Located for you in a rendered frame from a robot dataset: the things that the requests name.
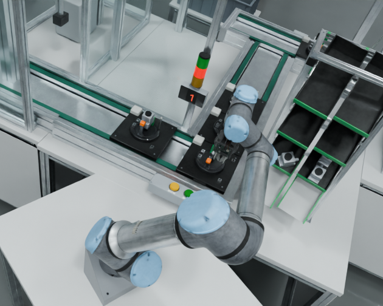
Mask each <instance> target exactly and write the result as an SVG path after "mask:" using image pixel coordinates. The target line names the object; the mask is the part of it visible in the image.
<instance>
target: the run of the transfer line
mask: <svg viewBox="0 0 383 306"><path fill-rule="evenodd" d="M303 37H304V36H303V35H300V34H298V33H295V32H293V31H291V30H288V29H286V28H284V27H281V26H279V25H276V24H274V23H272V22H269V21H267V20H265V19H262V18H259V17H257V16H255V15H253V14H250V13H248V12H245V11H243V10H241V9H239V8H236V9H235V10H234V11H233V12H232V13H231V15H230V16H229V17H228V18H227V20H226V21H225V23H224V24H223V25H222V26H221V28H220V31H219V35H218V38H217V40H218V41H221V42H222V43H225V44H228V45H230V46H232V47H235V48H237V49H240V50H241V49H242V48H243V46H244V45H245V44H247V45H248V46H249V45H250V46H251V48H252V49H254V50H255V52H254V55H255V54H256V55H258V56H260V57H262V58H265V59H267V60H269V61H272V62H274V63H276V64H278V63H279V62H280V61H282V62H284V63H285V62H286V61H287V62H289V63H292V66H291V69H290V72H293V73H295V74H297V75H298V74H299V73H300V71H301V69H302V67H303V65H304V63H305V61H306V59H304V58H301V57H299V56H297V55H296V56H295V54H296V53H297V51H298V48H299V46H300V43H301V41H302V39H303ZM251 48H250V49H251ZM253 57H254V56H253ZM253 57H252V58H253ZM355 83H356V81H355V80H351V81H350V83H349V85H348V86H347V88H346V89H349V90H351V89H352V87H353V86H354V85H355Z"/></svg>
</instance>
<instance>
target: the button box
mask: <svg viewBox="0 0 383 306"><path fill-rule="evenodd" d="M173 182H175V183H177V184H178V185H179V189H178V190H177V191H173V190H171V189H170V184H171V183H173ZM187 189H190V188H188V187H186V186H184V185H182V184H180V183H178V182H176V181H174V180H172V179H170V178H167V177H165V176H163V175H161V174H159V173H157V172H156V173H155V175H154V176H153V178H152V179H151V181H150V182H149V185H148V191H149V192H152V193H153V194H155V195H157V196H160V197H162V198H164V199H166V200H168V201H170V202H172V203H174V204H176V205H179V206H180V204H181V203H182V202H183V201H184V199H185V198H187V197H186V196H185V194H184V192H185V190H187ZM191 190H192V189H191ZM192 191H193V192H196V191H194V190H192Z"/></svg>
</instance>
